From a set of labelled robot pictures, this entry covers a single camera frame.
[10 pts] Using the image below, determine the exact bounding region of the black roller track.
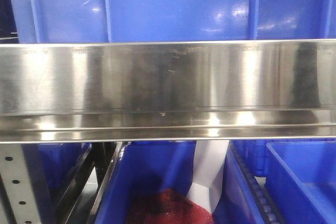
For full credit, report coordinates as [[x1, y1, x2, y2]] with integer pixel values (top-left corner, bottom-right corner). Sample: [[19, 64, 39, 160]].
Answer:
[[229, 143, 281, 223]]

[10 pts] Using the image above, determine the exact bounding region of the large blue bin upper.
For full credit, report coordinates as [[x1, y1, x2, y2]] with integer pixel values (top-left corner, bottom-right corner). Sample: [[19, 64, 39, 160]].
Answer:
[[11, 0, 335, 43]]

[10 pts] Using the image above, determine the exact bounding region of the blue bin lower left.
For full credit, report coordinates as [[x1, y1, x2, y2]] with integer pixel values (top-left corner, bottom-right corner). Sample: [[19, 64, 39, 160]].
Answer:
[[38, 143, 90, 191]]

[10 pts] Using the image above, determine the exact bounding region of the stainless steel shelf rail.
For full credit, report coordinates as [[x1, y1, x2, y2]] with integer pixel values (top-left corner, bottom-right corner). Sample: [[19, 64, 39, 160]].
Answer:
[[1, 39, 335, 144]]

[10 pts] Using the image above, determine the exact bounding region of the perforated grey shelf post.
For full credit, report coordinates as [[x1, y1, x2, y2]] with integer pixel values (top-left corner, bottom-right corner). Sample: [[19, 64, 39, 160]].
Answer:
[[1, 144, 54, 223]]

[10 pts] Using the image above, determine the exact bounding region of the red mesh bag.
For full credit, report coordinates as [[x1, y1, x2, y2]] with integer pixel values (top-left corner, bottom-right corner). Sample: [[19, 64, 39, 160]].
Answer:
[[125, 188, 214, 223]]

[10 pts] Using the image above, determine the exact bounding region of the blue bin lower right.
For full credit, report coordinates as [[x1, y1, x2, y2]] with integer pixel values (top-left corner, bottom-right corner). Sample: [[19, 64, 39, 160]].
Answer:
[[265, 141, 335, 223]]

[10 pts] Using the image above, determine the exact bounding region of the blue bin lower centre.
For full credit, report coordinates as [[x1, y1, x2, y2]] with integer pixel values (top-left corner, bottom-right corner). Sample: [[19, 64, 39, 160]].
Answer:
[[96, 141, 263, 223]]

